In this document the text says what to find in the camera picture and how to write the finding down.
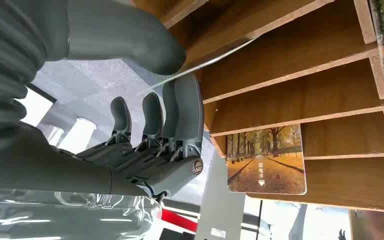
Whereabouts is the white table leg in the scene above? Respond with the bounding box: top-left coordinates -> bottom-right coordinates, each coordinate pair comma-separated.
44,125 -> 65,147

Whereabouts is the grey standing panel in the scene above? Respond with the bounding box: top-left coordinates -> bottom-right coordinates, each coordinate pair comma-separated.
195,149 -> 247,240

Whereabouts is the wooden slotted card rack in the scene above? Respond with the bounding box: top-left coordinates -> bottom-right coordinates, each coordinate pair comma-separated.
130,0 -> 384,215

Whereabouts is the thin pale card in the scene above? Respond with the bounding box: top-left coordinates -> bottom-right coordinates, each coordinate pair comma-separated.
151,37 -> 260,90

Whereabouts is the clear plastic wrap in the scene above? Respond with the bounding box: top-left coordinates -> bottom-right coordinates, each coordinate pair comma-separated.
0,188 -> 163,240

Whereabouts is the red barrier belt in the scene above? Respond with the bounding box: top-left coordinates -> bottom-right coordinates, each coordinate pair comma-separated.
160,207 -> 200,233

